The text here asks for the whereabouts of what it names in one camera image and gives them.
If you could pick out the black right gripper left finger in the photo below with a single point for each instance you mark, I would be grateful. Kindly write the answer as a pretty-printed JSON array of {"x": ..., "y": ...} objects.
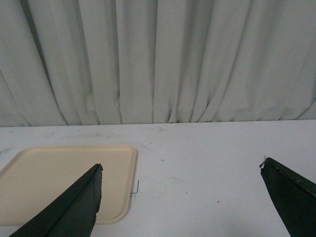
[{"x": 73, "y": 213}]

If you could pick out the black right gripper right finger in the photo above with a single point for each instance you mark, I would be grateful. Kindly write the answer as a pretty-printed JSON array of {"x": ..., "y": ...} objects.
[{"x": 293, "y": 196}]

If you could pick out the beige plastic tray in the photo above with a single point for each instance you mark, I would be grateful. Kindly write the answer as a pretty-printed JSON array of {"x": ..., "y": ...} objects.
[{"x": 36, "y": 176}]

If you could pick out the white pleated curtain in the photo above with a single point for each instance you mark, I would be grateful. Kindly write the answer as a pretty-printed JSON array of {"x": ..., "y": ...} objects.
[{"x": 93, "y": 62}]

